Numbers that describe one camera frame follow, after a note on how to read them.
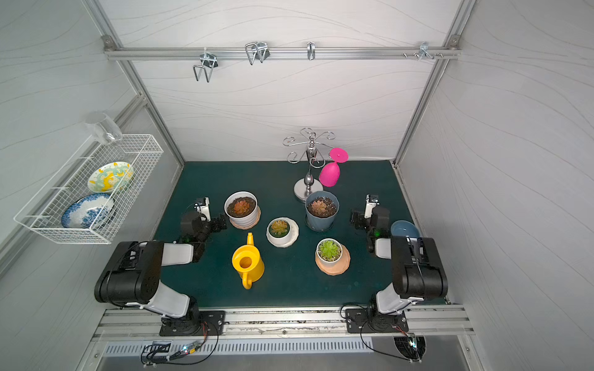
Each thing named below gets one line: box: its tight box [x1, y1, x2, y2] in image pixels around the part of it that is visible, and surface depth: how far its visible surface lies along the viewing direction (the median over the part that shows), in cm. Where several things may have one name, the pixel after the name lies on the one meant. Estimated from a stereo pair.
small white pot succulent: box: [266, 216, 300, 249], surface depth 90 cm
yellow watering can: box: [232, 232, 266, 290], surface depth 78 cm
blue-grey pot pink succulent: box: [305, 190, 340, 232], surface depth 94 cm
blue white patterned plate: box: [61, 193, 115, 229], surface depth 63 cm
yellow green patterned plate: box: [87, 161, 135, 194], surface depth 71 cm
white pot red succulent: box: [223, 190, 259, 228], surface depth 93 cm
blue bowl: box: [390, 219, 422, 239], surface depth 95 cm
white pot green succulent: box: [316, 238, 343, 264], surface depth 81 cm
